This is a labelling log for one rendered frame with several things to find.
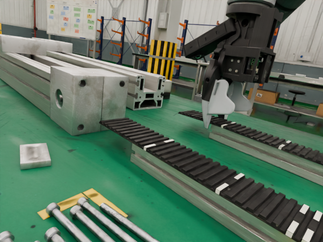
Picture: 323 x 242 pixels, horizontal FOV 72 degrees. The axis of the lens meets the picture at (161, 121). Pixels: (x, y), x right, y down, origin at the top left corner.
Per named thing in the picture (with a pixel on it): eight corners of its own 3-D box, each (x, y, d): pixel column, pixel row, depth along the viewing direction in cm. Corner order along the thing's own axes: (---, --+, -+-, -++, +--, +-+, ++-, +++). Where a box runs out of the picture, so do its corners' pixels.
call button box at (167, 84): (169, 98, 75) (172, 79, 73) (148, 100, 68) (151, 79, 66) (153, 93, 80) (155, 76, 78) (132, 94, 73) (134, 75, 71)
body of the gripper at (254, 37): (249, 87, 34) (271, 1, 31) (204, 77, 40) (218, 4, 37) (267, 87, 40) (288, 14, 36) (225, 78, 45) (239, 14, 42)
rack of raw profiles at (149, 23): (85, 60, 1113) (87, 12, 1049) (100, 61, 1183) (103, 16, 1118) (131, 71, 928) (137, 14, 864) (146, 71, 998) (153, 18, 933)
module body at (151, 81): (161, 107, 61) (166, 76, 58) (132, 110, 54) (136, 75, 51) (51, 65, 113) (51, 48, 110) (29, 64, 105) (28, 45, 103)
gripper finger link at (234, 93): (242, 132, 43) (250, 86, 39) (216, 122, 47) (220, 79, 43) (250, 127, 45) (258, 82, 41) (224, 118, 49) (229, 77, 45)
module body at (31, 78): (99, 114, 47) (102, 74, 45) (50, 118, 40) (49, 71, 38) (6, 62, 99) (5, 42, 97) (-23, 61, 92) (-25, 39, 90)
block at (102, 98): (134, 126, 43) (140, 77, 41) (71, 136, 35) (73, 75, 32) (109, 113, 49) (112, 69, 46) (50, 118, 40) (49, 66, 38)
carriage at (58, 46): (72, 59, 96) (72, 43, 94) (45, 57, 89) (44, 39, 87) (57, 55, 107) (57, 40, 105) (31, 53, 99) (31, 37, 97)
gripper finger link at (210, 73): (204, 100, 38) (221, 49, 37) (197, 97, 39) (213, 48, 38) (217, 104, 41) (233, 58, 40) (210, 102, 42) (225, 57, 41)
